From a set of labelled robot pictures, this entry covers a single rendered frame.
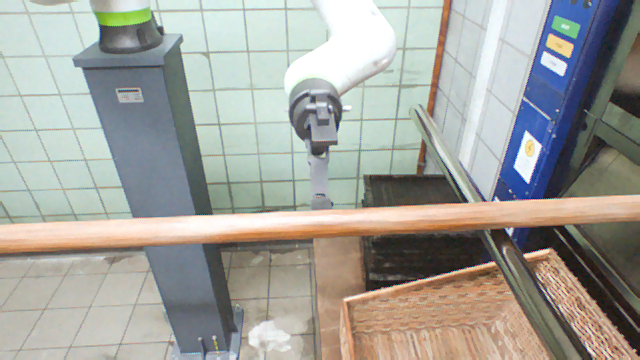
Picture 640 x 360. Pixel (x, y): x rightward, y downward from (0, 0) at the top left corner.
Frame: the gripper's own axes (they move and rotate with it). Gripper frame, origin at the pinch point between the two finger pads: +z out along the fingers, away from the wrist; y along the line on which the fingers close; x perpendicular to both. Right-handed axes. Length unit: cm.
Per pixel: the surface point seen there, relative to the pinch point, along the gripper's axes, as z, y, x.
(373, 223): 9.6, -1.7, -4.6
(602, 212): 9.5, -2.1, -30.1
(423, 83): -115, 31, -50
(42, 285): -92, 120, 127
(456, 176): -2.7, 1.0, -18.5
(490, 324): -18, 58, -45
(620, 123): -20, 2, -55
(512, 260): 13.4, 0.7, -18.8
